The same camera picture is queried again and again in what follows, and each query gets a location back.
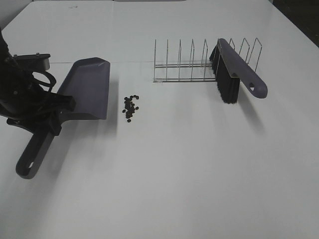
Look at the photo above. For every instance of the metal wire dish rack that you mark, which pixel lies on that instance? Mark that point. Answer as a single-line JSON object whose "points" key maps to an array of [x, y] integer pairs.
{"points": [[173, 64]]}

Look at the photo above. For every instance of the pile of coffee beans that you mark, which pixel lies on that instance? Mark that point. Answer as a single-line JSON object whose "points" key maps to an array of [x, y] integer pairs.
{"points": [[130, 107]]}

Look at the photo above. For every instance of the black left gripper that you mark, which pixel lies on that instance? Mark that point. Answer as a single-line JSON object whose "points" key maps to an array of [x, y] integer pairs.
{"points": [[26, 94]]}

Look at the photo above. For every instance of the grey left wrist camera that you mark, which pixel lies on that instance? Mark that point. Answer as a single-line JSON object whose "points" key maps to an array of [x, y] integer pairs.
{"points": [[36, 61]]}

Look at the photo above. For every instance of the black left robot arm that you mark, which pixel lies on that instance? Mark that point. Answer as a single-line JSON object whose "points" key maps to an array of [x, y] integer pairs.
{"points": [[7, 60]]}

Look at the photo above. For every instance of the grey hand brush black bristles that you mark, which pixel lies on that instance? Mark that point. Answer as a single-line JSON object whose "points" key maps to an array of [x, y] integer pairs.
{"points": [[230, 70]]}

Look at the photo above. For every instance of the grey plastic dustpan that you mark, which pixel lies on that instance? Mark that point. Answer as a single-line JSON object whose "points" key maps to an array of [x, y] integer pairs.
{"points": [[88, 83]]}

